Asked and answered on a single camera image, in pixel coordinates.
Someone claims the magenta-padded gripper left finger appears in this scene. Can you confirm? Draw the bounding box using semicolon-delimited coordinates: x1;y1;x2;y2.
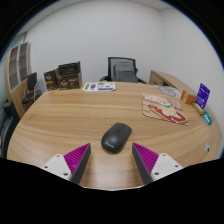
40;143;92;185

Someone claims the small black chair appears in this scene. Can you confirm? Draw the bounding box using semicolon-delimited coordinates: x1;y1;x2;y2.
21;71;43;104

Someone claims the yellow flat box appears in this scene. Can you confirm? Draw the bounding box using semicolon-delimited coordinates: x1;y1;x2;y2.
194;103;206;116

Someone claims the black leather armchair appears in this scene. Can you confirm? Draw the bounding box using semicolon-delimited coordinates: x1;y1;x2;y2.
0;99;21;158

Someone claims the black computer mouse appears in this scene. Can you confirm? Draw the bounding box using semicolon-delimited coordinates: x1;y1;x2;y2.
100;122;133;154

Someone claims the wooden shelf unit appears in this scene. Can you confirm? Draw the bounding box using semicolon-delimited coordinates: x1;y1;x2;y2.
4;41;33;118

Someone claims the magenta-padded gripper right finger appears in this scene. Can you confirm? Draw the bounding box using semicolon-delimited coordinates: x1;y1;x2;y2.
132;142;184;185

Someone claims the orange cardboard box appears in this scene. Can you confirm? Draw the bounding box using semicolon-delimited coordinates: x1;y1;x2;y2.
180;90;198;106

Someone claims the pink cartoon print mouse pad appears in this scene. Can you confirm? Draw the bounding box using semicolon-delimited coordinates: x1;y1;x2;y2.
142;93;189;126

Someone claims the small brown cardboard box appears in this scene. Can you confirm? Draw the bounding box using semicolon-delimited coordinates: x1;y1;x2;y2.
43;68;60;92

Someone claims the black mesh office chair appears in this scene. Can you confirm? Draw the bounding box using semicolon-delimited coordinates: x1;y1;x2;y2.
98;56;148;84

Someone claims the green flat box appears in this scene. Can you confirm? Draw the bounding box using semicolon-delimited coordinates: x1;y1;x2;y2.
203;109;215;125

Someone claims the round grey mat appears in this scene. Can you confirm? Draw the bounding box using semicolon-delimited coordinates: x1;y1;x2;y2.
155;85;183;99

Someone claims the purple standing sign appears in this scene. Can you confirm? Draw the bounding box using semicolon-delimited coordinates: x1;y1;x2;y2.
195;82;211;111

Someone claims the large brown cardboard box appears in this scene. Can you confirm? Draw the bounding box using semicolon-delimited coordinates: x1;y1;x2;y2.
56;61;83;90

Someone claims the white and green leaflet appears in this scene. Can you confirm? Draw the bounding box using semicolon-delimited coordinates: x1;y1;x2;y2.
81;81;117;92

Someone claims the blue flat box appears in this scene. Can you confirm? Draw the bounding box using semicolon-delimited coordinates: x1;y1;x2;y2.
202;113;212;126

